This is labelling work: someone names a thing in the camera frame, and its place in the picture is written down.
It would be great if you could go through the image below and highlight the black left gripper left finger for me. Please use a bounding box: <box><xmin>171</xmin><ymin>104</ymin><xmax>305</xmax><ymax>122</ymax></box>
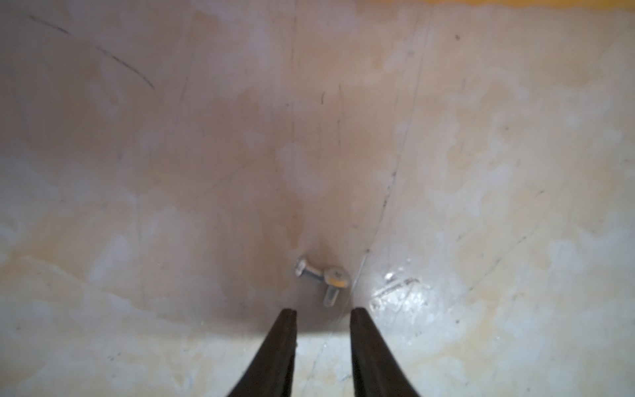
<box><xmin>228</xmin><ymin>309</ymin><xmax>298</xmax><ymax>396</ymax></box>

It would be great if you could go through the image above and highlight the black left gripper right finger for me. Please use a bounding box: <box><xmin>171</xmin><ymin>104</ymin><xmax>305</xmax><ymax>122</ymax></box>
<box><xmin>350</xmin><ymin>308</ymin><xmax>418</xmax><ymax>396</ymax></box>

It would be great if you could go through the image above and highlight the silver screw on desktop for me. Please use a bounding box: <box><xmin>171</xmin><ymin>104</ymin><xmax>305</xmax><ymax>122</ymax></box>
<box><xmin>294</xmin><ymin>256</ymin><xmax>351</xmax><ymax>308</ymax></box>

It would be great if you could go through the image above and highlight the yellow plastic storage box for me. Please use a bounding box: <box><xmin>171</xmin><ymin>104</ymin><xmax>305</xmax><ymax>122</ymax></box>
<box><xmin>420</xmin><ymin>0</ymin><xmax>634</xmax><ymax>11</ymax></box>

